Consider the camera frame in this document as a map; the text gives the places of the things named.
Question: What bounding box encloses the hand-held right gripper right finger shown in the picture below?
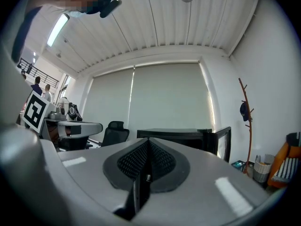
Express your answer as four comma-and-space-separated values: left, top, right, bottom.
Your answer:
137, 137, 280, 226

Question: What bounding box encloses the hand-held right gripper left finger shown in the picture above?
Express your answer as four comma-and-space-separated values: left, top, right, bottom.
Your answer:
40, 137, 150, 221

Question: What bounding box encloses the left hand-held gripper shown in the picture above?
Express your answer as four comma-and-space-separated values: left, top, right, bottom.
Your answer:
22, 89, 103, 151

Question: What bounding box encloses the black white backpack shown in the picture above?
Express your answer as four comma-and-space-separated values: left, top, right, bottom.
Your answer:
67, 102, 83, 122

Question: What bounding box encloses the black office chair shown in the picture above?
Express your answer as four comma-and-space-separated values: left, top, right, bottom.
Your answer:
101, 121, 130, 148

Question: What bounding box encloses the teal storage box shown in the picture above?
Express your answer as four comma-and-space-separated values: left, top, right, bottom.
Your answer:
231, 160, 247, 173

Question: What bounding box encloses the narrow grey roller blind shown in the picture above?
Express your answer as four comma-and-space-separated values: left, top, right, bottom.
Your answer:
81, 67, 135, 140

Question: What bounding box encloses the white woven basket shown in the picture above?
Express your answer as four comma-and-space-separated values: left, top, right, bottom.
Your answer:
253, 154, 275, 183

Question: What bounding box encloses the brown wooden coat rack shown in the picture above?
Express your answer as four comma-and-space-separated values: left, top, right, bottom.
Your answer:
238, 77, 255, 176

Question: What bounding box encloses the black balcony railing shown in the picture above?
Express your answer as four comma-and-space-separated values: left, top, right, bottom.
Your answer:
17, 57, 60, 89

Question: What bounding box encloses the black white striped blanket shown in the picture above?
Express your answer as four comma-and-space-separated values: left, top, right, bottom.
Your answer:
270, 132, 301, 182

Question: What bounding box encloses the orange sofa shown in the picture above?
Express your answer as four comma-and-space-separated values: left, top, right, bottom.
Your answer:
267, 132, 301, 188

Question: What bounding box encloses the dark blue cap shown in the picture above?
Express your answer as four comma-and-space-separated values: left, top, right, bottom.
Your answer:
239, 101, 250, 122

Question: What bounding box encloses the person's torso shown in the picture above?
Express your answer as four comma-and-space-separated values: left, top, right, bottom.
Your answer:
0, 5, 44, 127

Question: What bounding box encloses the wide grey roller blind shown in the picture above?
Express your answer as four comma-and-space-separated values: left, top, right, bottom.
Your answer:
127, 62, 216, 131

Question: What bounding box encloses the long ceiling light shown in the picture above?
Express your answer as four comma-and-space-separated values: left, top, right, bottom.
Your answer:
46, 13, 71, 48

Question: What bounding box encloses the black head-worn camera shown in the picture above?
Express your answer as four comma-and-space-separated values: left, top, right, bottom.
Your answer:
99, 0, 123, 19

